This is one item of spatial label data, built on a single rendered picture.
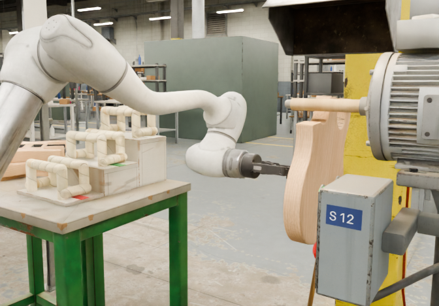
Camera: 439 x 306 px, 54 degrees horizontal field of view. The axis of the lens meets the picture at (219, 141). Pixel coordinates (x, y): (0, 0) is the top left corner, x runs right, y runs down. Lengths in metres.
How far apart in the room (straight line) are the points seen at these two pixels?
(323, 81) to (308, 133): 5.06
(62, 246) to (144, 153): 0.48
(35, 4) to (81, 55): 1.88
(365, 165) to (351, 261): 1.26
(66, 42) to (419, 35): 0.73
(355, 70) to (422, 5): 0.89
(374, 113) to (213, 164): 0.54
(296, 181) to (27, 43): 0.71
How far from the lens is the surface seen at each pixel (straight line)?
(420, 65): 1.01
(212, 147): 1.33
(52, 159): 1.58
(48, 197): 1.48
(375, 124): 0.97
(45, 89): 1.09
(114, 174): 1.49
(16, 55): 1.11
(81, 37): 0.98
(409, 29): 1.01
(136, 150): 1.56
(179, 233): 1.64
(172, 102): 1.17
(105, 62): 1.00
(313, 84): 6.17
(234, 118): 1.36
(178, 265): 1.69
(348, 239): 0.79
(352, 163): 2.04
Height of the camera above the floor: 1.30
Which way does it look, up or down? 8 degrees down
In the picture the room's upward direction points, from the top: straight up
